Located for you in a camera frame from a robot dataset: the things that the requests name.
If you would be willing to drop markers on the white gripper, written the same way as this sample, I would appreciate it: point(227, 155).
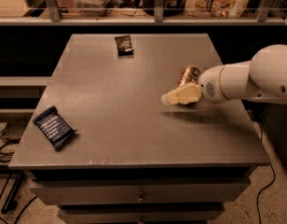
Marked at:
point(209, 84)

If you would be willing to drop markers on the orange soda can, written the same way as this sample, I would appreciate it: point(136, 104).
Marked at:
point(190, 74)

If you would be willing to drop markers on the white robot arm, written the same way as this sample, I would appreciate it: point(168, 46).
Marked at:
point(263, 79)

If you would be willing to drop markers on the small dark snack packet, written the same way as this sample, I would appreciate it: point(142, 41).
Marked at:
point(123, 44)

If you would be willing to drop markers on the colourful snack bag on shelf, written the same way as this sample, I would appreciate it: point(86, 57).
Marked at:
point(218, 8)

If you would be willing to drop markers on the grey drawer cabinet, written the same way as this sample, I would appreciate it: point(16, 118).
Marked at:
point(132, 159)

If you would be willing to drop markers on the clear plastic container on shelf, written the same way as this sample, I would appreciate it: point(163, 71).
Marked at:
point(92, 7)

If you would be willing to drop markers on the blue snack bar wrapper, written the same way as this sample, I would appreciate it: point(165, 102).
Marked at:
point(54, 127)

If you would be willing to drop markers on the metal shelf railing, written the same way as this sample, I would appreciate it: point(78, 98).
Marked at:
point(130, 13)

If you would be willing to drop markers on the grey power adapter on floor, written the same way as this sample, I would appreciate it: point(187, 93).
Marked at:
point(14, 131)

